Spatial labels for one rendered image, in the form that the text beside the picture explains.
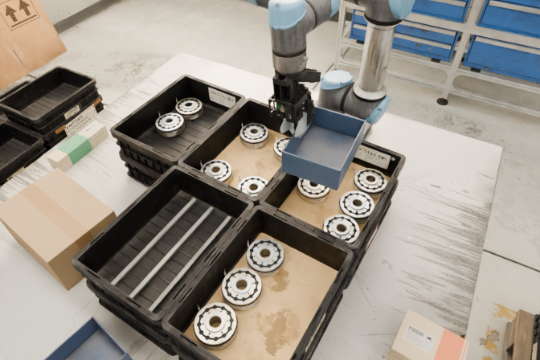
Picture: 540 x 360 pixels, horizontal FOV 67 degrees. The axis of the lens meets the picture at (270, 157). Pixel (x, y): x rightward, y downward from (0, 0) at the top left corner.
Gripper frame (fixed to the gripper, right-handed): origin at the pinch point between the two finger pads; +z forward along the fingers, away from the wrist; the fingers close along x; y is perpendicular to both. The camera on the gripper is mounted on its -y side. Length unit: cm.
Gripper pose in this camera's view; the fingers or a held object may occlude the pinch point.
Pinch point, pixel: (298, 132)
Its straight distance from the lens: 105.7
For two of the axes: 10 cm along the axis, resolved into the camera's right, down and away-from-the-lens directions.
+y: -5.0, 6.2, -6.1
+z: 0.9, 7.4, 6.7
